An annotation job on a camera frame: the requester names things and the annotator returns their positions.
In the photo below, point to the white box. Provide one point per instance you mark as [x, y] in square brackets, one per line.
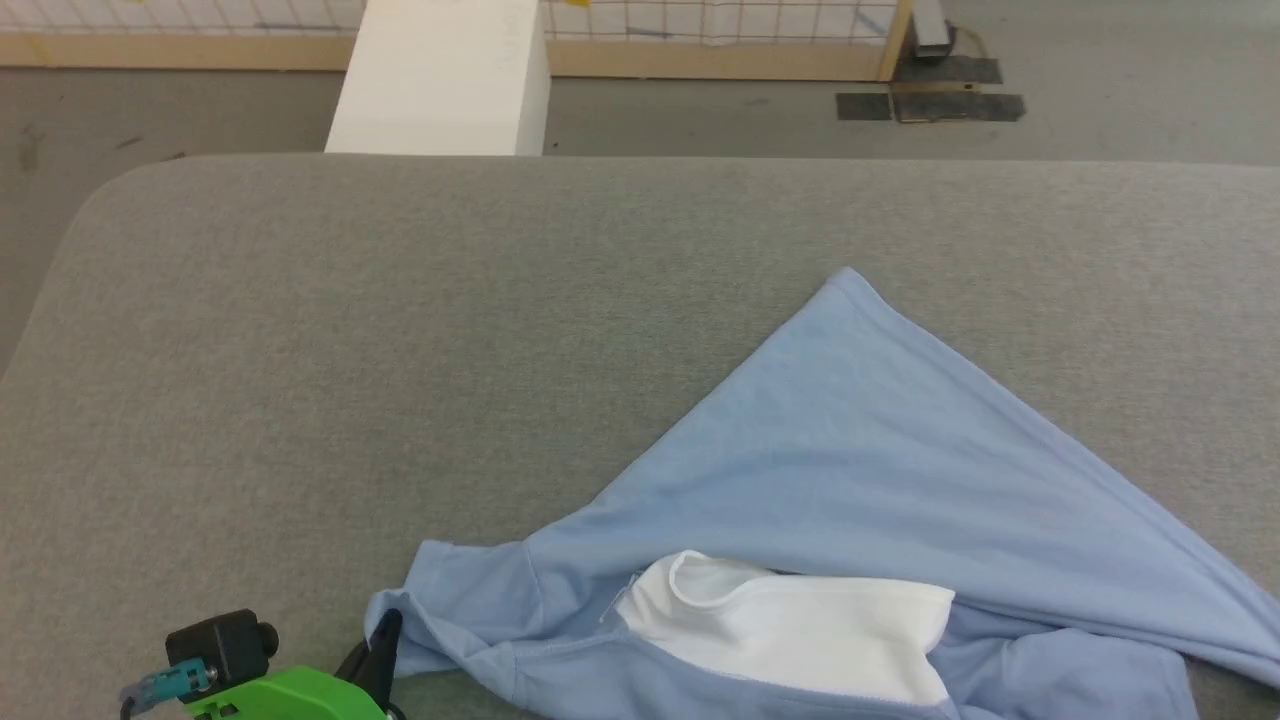
[440, 80]

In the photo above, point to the light blue and white shirt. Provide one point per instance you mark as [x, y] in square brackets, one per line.
[860, 480]

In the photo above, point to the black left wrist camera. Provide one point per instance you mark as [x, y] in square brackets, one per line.
[222, 645]

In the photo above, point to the lemon print grid panel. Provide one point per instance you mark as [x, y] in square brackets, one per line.
[700, 30]

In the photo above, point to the large black floor tape patch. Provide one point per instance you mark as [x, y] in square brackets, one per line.
[960, 95]

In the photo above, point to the metal panel stand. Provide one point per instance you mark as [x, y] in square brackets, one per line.
[932, 25]

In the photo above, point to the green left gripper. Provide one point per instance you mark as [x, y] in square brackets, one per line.
[290, 697]

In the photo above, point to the small black floor tape patch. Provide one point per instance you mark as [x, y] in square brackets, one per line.
[864, 106]

